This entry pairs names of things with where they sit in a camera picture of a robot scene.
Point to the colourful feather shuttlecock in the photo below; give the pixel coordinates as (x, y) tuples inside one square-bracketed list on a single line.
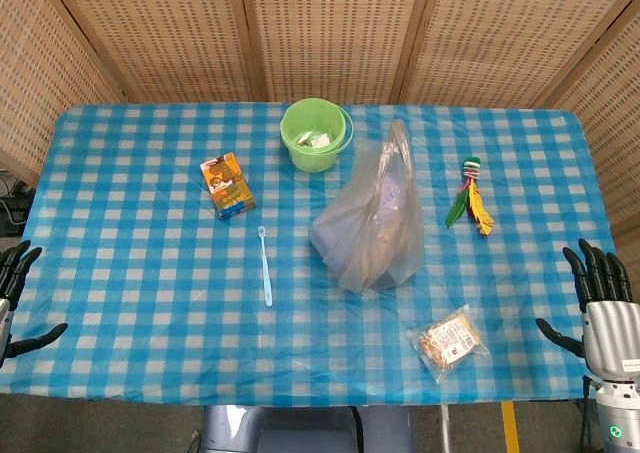
[(472, 200)]

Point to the clear packet of snacks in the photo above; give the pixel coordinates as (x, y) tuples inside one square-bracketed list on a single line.
[(447, 345)]

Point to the translucent grey plastic bag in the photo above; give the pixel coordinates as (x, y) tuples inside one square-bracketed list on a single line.
[(372, 223)]

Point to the light blue toothbrush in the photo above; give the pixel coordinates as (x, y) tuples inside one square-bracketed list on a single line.
[(265, 265)]

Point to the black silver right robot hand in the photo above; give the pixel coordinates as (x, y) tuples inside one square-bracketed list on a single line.
[(607, 318)]

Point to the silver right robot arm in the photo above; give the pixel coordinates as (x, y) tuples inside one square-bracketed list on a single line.
[(616, 415)]

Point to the blue white checkered tablecloth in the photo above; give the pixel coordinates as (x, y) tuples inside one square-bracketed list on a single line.
[(150, 298)]

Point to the orange blue carton box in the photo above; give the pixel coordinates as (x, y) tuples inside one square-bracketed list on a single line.
[(228, 187)]

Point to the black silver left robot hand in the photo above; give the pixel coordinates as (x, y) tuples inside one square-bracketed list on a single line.
[(15, 273)]

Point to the white paper scraps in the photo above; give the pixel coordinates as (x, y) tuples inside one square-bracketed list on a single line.
[(314, 139)]

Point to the green plastic bucket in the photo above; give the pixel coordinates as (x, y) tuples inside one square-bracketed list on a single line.
[(316, 134)]

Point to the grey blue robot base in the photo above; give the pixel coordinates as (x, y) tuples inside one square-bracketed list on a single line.
[(305, 429)]

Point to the woven bamboo folding screen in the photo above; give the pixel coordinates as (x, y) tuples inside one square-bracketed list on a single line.
[(320, 33)]

